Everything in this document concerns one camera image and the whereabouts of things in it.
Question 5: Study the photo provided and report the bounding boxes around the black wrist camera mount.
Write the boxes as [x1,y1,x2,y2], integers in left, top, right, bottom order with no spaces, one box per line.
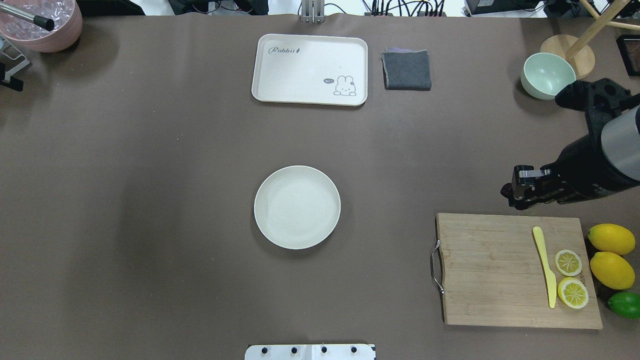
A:
[554,78,640,136]

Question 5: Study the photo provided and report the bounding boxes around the lemon slice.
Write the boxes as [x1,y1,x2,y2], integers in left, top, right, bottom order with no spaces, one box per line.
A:
[557,276,590,310]
[554,249,583,277]

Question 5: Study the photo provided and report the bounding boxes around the white rabbit tray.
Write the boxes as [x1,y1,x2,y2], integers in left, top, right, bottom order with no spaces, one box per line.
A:
[251,33,369,107]

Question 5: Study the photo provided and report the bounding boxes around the grey folded cloth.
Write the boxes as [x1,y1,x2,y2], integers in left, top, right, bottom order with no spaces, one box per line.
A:
[381,48,432,91]

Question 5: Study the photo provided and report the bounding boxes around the yellow plastic knife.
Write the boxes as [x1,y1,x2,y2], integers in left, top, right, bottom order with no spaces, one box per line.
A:
[532,226,557,309]

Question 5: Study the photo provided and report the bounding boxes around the whole lemon lower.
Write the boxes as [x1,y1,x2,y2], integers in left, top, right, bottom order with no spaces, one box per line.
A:
[589,251,636,290]

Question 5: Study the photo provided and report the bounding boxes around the cream round plate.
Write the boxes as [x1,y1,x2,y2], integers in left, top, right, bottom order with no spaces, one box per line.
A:
[253,165,342,250]

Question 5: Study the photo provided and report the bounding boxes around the metal rack at left edge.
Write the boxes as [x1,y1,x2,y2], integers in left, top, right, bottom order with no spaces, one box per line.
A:
[0,35,31,92]

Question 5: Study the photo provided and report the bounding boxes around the green lime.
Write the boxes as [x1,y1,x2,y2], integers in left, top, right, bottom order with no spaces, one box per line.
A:
[606,291,640,319]

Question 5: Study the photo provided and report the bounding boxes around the whole lemon upper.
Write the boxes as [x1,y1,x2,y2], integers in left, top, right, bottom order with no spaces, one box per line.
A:
[587,223,636,256]

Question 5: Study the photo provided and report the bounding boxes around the dark red cherry pair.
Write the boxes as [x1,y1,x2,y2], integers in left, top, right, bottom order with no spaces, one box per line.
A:
[500,182,514,199]

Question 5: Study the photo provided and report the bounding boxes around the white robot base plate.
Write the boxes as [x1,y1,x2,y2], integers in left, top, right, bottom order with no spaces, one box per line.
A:
[244,343,377,360]

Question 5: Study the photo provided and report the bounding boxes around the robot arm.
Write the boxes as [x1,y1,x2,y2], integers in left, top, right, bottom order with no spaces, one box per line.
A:
[500,107,640,210]

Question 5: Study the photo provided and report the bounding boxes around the bamboo cutting board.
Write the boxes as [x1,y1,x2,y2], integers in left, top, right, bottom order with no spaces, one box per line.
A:
[434,212,603,330]

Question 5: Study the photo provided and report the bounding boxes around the black framed glass tray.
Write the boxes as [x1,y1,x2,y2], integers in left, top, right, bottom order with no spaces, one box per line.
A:
[615,34,640,77]

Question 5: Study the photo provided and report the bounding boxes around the black handled metal tool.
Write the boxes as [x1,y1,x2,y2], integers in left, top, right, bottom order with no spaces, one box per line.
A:
[0,1,55,32]

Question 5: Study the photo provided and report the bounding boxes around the wooden cup stand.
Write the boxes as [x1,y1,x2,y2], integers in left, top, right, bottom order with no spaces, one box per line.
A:
[539,0,639,80]

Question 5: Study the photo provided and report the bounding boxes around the pink bowl with ice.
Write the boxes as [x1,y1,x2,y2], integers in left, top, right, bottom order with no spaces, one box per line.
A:
[0,0,83,53]

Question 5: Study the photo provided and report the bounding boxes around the lemon slice upper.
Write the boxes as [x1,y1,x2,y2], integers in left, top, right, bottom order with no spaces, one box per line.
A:
[554,249,583,277]

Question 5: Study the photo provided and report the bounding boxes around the whole lemon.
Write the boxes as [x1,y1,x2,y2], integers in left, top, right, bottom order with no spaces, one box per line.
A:
[587,223,636,256]
[589,251,636,290]

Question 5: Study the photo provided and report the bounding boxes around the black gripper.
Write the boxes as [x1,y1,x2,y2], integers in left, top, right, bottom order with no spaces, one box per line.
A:
[507,134,632,211]

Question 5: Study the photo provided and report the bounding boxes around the mint green bowl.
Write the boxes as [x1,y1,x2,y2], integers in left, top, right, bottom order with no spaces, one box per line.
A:
[519,52,578,100]

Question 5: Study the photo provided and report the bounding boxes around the lemon slice lower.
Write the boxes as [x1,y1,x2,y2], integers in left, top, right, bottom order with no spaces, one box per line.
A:
[557,276,590,310]

